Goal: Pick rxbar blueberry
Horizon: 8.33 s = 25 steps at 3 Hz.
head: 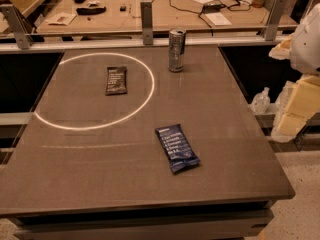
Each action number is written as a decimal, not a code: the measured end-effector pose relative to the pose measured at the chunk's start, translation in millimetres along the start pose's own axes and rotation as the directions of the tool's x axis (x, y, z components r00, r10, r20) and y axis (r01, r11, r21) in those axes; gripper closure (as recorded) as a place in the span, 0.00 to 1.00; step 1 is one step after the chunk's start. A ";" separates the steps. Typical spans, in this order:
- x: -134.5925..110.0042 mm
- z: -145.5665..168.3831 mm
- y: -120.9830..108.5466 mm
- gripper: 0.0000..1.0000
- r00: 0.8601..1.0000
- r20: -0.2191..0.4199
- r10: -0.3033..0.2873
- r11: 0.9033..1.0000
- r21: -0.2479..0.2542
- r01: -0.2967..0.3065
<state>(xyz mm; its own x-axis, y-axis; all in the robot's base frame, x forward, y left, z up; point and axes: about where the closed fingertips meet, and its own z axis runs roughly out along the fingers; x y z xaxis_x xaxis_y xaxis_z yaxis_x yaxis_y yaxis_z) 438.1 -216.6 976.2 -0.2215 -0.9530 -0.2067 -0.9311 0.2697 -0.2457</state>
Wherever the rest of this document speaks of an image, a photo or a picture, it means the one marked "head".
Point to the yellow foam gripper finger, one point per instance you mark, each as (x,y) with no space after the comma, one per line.
(299,102)
(282,50)

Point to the blue rxbar wrapper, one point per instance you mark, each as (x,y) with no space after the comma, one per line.
(177,148)

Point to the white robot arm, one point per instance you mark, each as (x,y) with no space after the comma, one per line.
(305,46)

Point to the black rxbar wrapper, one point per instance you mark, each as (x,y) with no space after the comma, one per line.
(116,80)

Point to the clear plastic bottle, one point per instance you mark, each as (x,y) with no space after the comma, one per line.
(261,101)

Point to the white paper card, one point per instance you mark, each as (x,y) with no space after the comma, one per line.
(218,19)

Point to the black power adapter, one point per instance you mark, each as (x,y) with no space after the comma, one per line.
(212,7)

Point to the silver energy drink can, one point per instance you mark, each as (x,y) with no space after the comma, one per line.
(177,39)

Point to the wooden back desk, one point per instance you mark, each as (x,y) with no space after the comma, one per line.
(166,14)

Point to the small black block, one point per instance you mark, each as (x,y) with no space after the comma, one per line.
(123,8)

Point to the black flat tool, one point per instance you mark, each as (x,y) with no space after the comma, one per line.
(91,11)

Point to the tan paper envelope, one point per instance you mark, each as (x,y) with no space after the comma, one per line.
(62,18)

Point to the right metal bracket post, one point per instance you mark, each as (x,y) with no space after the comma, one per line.
(270,31)

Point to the metal bracket post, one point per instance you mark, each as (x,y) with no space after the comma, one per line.
(21,29)
(270,31)
(147,22)

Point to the middle metal bracket post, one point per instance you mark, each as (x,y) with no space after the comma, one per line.
(147,22)

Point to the left metal bracket post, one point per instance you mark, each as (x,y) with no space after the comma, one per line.
(21,29)

